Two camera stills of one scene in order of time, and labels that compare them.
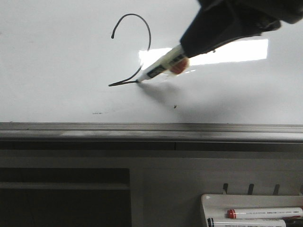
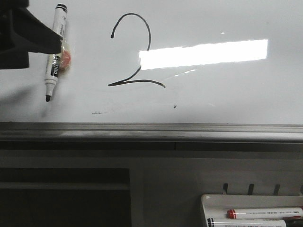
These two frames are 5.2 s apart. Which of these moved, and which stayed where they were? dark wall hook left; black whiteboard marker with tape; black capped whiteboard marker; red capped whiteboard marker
Moved: black whiteboard marker with tape
Stayed: red capped whiteboard marker; dark wall hook left; black capped whiteboard marker
